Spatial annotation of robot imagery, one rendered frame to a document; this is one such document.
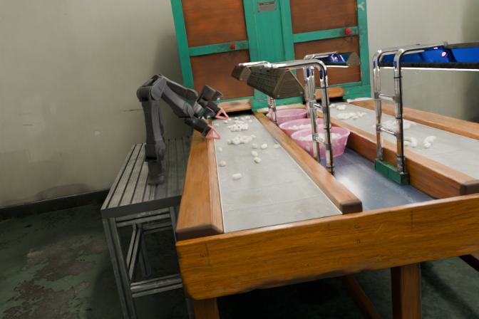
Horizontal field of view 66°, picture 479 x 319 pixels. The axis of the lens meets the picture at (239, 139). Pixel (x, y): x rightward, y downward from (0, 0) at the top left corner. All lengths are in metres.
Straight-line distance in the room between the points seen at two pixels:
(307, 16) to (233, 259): 2.12
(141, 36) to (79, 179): 1.43
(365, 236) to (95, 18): 3.02
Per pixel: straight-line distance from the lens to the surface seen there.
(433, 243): 1.10
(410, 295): 1.22
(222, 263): 0.95
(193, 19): 2.68
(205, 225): 0.93
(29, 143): 3.77
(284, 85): 0.92
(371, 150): 1.58
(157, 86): 1.69
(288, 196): 1.11
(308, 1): 2.79
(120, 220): 1.50
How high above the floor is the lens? 1.15
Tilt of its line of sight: 12 degrees down
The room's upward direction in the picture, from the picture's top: 7 degrees counter-clockwise
